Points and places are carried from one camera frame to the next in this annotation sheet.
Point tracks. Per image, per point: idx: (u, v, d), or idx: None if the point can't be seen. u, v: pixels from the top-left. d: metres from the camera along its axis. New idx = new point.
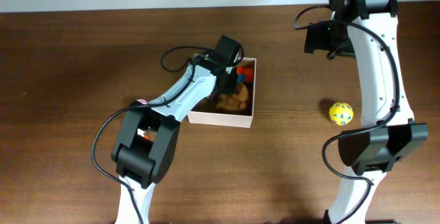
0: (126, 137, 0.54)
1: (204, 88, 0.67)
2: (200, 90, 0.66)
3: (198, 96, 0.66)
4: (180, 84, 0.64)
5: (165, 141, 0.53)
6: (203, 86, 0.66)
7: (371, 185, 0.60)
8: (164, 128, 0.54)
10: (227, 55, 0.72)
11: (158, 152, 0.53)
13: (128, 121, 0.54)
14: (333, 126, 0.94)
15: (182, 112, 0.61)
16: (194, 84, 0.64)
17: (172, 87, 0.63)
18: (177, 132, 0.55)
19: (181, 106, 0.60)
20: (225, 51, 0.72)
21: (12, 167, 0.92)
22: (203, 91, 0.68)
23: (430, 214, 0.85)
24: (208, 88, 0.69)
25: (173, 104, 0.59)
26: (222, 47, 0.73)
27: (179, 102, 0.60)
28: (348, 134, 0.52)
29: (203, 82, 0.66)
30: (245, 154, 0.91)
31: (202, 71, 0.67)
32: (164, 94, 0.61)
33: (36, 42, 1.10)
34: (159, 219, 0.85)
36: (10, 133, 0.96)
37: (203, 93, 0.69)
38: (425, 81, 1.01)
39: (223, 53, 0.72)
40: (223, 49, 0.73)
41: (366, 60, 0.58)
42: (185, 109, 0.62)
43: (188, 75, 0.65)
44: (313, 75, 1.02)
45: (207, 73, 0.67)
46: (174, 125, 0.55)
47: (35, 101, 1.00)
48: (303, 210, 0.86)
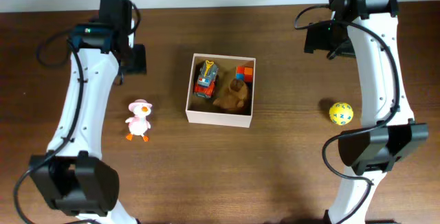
0: (52, 191, 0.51)
1: (105, 82, 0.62)
2: (97, 85, 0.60)
3: (102, 93, 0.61)
4: (71, 92, 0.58)
5: (91, 181, 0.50)
6: (102, 84, 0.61)
7: (371, 185, 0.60)
8: (82, 172, 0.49)
10: (117, 16, 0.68)
11: (93, 191, 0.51)
13: (43, 181, 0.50)
14: (333, 126, 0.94)
15: (92, 132, 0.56)
16: (88, 84, 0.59)
17: (67, 108, 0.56)
18: (98, 165, 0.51)
19: (88, 128, 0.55)
20: (112, 12, 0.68)
21: (16, 168, 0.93)
22: (105, 84, 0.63)
23: (430, 215, 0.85)
24: (110, 74, 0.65)
25: (78, 135, 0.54)
26: (108, 8, 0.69)
27: (84, 124, 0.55)
28: (348, 134, 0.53)
29: (96, 75, 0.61)
30: (245, 154, 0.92)
31: (90, 60, 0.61)
32: (63, 124, 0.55)
33: (36, 42, 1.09)
34: (159, 218, 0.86)
36: (9, 132, 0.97)
37: (108, 84, 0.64)
38: (425, 81, 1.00)
39: (111, 14, 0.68)
40: (114, 9, 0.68)
41: (366, 60, 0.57)
42: (96, 121, 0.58)
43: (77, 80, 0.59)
44: (313, 75, 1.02)
45: (99, 55, 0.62)
46: (89, 161, 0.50)
47: (37, 102, 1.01)
48: (303, 210, 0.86)
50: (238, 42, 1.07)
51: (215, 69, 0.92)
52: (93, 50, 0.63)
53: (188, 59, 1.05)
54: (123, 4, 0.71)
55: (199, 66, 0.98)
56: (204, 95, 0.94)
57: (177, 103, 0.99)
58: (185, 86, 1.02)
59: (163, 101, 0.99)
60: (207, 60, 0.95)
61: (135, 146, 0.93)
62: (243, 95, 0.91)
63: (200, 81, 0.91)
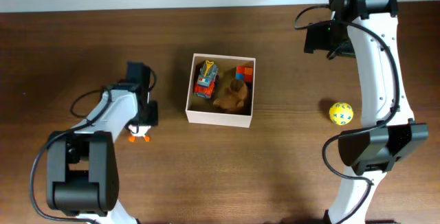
0: (58, 170, 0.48)
1: (127, 108, 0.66)
2: (122, 106, 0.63)
3: (124, 115, 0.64)
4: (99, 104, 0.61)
5: (102, 153, 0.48)
6: (126, 104, 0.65)
7: (371, 185, 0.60)
8: (95, 141, 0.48)
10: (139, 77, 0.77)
11: (100, 170, 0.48)
13: (56, 157, 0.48)
14: (333, 126, 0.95)
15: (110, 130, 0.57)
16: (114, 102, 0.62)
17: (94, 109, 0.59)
18: (111, 141, 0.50)
19: (108, 122, 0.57)
20: (135, 74, 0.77)
21: (16, 168, 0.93)
22: (126, 110, 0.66)
23: (430, 214, 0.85)
24: (131, 108, 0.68)
25: (98, 123, 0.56)
26: (132, 71, 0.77)
27: (105, 118, 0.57)
28: (348, 133, 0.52)
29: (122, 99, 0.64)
30: (245, 154, 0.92)
31: (119, 92, 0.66)
32: (88, 116, 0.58)
33: (36, 42, 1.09)
34: (159, 219, 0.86)
36: (9, 133, 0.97)
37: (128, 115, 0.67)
38: (425, 81, 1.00)
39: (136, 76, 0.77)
40: (136, 71, 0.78)
41: (366, 60, 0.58)
42: (114, 126, 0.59)
43: (106, 97, 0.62)
44: (313, 75, 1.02)
45: (126, 91, 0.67)
46: (103, 136, 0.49)
47: (38, 102, 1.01)
48: (303, 210, 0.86)
50: (238, 42, 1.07)
51: (215, 69, 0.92)
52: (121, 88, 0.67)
53: (188, 60, 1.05)
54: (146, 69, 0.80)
55: (199, 66, 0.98)
56: (204, 95, 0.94)
57: (177, 104, 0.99)
58: (185, 86, 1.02)
59: (164, 102, 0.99)
60: (207, 60, 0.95)
61: (135, 146, 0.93)
62: (244, 93, 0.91)
63: (200, 81, 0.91)
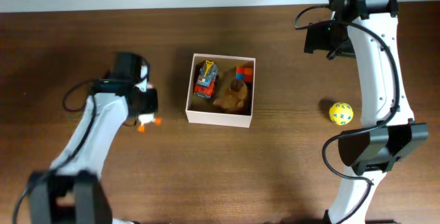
0: (44, 214, 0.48)
1: (115, 118, 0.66)
2: (108, 121, 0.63)
3: (111, 128, 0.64)
4: (83, 125, 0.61)
5: (88, 196, 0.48)
6: (113, 115, 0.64)
7: (371, 185, 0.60)
8: (79, 185, 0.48)
10: (129, 72, 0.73)
11: (86, 213, 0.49)
13: (38, 204, 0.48)
14: (333, 126, 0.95)
15: (96, 154, 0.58)
16: (99, 119, 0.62)
17: (78, 134, 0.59)
18: (95, 181, 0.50)
19: (92, 148, 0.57)
20: (125, 68, 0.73)
21: (16, 168, 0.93)
22: (115, 121, 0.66)
23: (430, 215, 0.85)
24: (122, 115, 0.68)
25: (82, 153, 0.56)
26: (122, 65, 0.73)
27: (89, 144, 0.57)
28: (348, 134, 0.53)
29: (108, 113, 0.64)
30: (245, 154, 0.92)
31: (106, 100, 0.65)
32: (72, 143, 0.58)
33: (36, 42, 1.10)
34: (159, 219, 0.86)
36: (8, 133, 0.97)
37: (117, 123, 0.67)
38: (425, 81, 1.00)
39: (124, 71, 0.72)
40: (126, 64, 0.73)
41: (366, 60, 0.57)
42: (101, 147, 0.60)
43: (91, 113, 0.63)
44: (313, 75, 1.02)
45: (113, 97, 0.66)
46: (87, 178, 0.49)
47: (38, 102, 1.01)
48: (303, 210, 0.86)
50: (238, 42, 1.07)
51: (215, 69, 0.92)
52: (108, 94, 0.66)
53: (188, 60, 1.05)
54: (135, 62, 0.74)
55: (199, 66, 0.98)
56: (204, 95, 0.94)
57: (177, 104, 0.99)
58: (185, 86, 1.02)
59: (164, 102, 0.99)
60: (207, 60, 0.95)
61: (135, 146, 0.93)
62: (242, 88, 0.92)
63: (200, 81, 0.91)
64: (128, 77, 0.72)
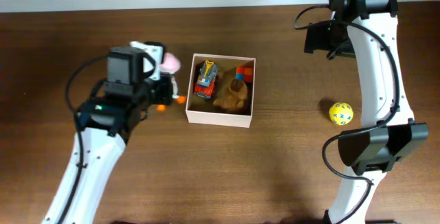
0: None
1: (107, 163, 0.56)
2: (100, 173, 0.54)
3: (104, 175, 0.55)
4: (69, 178, 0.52)
5: None
6: (104, 165, 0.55)
7: (371, 185, 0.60)
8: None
10: (128, 80, 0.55)
11: None
13: None
14: (333, 126, 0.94)
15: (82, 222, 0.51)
16: (86, 173, 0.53)
17: (61, 194, 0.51)
18: None
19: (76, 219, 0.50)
20: (121, 76, 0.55)
21: (15, 168, 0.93)
22: (108, 164, 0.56)
23: (430, 215, 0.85)
24: (117, 151, 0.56)
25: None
26: (116, 71, 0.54)
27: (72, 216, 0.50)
28: (348, 134, 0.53)
29: (97, 162, 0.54)
30: (245, 154, 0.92)
31: (95, 143, 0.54)
32: (54, 208, 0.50)
33: (36, 42, 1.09)
34: (159, 219, 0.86)
36: (8, 133, 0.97)
37: (113, 161, 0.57)
38: (425, 81, 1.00)
39: (121, 80, 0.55)
40: (122, 71, 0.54)
41: (366, 60, 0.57)
42: (87, 210, 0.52)
43: (77, 163, 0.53)
44: (313, 75, 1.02)
45: (104, 137, 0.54)
46: None
47: (38, 102, 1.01)
48: (303, 211, 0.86)
50: (238, 42, 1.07)
51: (215, 69, 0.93)
52: (100, 130, 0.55)
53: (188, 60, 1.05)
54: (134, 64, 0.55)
55: (199, 66, 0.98)
56: (204, 95, 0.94)
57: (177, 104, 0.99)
58: (185, 86, 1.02)
59: None
60: (207, 60, 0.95)
61: (135, 146, 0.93)
62: (236, 95, 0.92)
63: (200, 81, 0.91)
64: (128, 89, 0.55)
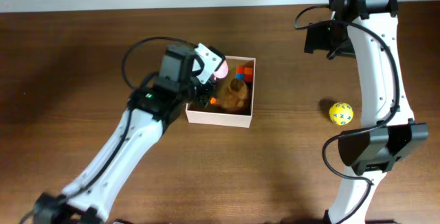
0: None
1: (147, 142, 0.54)
2: (138, 148, 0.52)
3: (139, 153, 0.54)
4: (110, 145, 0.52)
5: None
6: (144, 141, 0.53)
7: (371, 185, 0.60)
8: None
10: (178, 77, 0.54)
11: None
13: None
14: (333, 126, 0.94)
15: (112, 191, 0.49)
16: (126, 143, 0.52)
17: (100, 155, 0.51)
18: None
19: (108, 184, 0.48)
20: (172, 73, 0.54)
21: (14, 167, 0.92)
22: (146, 144, 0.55)
23: (430, 215, 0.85)
24: (155, 137, 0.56)
25: (96, 187, 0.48)
26: (169, 66, 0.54)
27: (105, 179, 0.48)
28: (348, 134, 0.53)
29: (140, 137, 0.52)
30: (245, 154, 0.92)
31: (140, 121, 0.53)
32: (89, 168, 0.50)
33: (36, 42, 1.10)
34: (159, 219, 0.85)
36: (8, 132, 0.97)
37: (150, 143, 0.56)
38: (425, 81, 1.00)
39: (170, 77, 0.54)
40: (174, 67, 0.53)
41: (366, 60, 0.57)
42: (119, 181, 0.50)
43: (120, 132, 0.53)
44: (313, 75, 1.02)
45: (148, 121, 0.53)
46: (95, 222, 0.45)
47: (37, 102, 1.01)
48: (303, 210, 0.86)
50: (238, 42, 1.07)
51: None
52: (145, 115, 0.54)
53: None
54: (187, 62, 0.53)
55: None
56: None
57: None
58: None
59: None
60: None
61: None
62: (234, 99, 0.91)
63: None
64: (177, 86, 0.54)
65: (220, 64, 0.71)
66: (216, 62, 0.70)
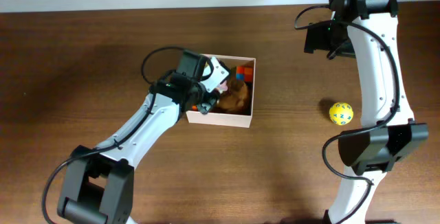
0: (73, 188, 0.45)
1: (167, 121, 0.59)
2: (160, 123, 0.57)
3: (158, 130, 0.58)
4: (136, 117, 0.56)
5: (117, 188, 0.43)
6: (166, 117, 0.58)
7: (371, 185, 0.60)
8: (114, 175, 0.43)
10: (192, 74, 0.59)
11: (113, 200, 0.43)
13: (74, 172, 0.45)
14: (333, 126, 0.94)
15: (138, 153, 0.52)
16: (152, 116, 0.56)
17: (128, 123, 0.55)
18: (132, 176, 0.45)
19: (137, 145, 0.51)
20: (188, 70, 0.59)
21: (15, 167, 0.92)
22: (165, 124, 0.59)
23: (430, 215, 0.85)
24: (172, 119, 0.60)
25: (126, 146, 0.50)
26: (185, 64, 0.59)
27: (134, 140, 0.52)
28: (348, 134, 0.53)
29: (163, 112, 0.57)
30: (245, 154, 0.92)
31: (163, 100, 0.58)
32: (119, 132, 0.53)
33: (36, 42, 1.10)
34: (159, 219, 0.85)
36: (9, 132, 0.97)
37: (166, 126, 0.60)
38: (425, 82, 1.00)
39: (186, 73, 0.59)
40: (190, 66, 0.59)
41: (366, 60, 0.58)
42: (144, 148, 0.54)
43: (146, 108, 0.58)
44: (313, 75, 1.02)
45: (169, 102, 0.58)
46: (126, 169, 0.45)
47: (37, 102, 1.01)
48: (303, 210, 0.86)
50: (238, 42, 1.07)
51: None
52: (166, 97, 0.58)
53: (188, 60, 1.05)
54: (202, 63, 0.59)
55: None
56: None
57: None
58: None
59: None
60: None
61: None
62: (232, 104, 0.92)
63: None
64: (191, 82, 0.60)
65: (226, 77, 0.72)
66: (224, 75, 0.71)
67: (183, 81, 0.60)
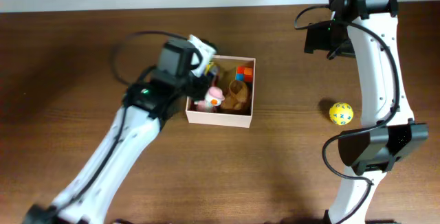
0: None
1: (138, 146, 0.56)
2: (131, 150, 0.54)
3: (130, 157, 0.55)
4: (102, 150, 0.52)
5: None
6: (137, 142, 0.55)
7: (371, 185, 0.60)
8: None
10: (175, 71, 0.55)
11: None
13: None
14: (333, 126, 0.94)
15: (103, 198, 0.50)
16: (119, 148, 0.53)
17: (91, 161, 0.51)
18: None
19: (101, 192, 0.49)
20: (170, 68, 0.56)
21: (15, 168, 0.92)
22: (137, 148, 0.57)
23: (430, 215, 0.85)
24: (147, 137, 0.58)
25: (89, 196, 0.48)
26: (167, 61, 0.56)
27: (98, 185, 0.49)
28: (348, 134, 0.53)
29: (133, 139, 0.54)
30: (245, 154, 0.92)
31: (136, 120, 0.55)
32: (80, 176, 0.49)
33: (36, 42, 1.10)
34: (159, 219, 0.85)
36: (9, 132, 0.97)
37: (141, 146, 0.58)
38: (425, 82, 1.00)
39: (168, 71, 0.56)
40: (172, 62, 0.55)
41: (366, 60, 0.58)
42: (111, 187, 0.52)
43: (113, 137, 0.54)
44: (313, 75, 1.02)
45: (144, 119, 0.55)
46: None
47: (37, 102, 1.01)
48: (303, 210, 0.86)
50: (238, 42, 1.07)
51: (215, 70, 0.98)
52: (141, 112, 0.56)
53: None
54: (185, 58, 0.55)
55: None
56: None
57: None
58: None
59: None
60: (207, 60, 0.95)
61: None
62: (229, 104, 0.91)
63: None
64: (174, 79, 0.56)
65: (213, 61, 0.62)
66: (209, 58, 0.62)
67: (164, 80, 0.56)
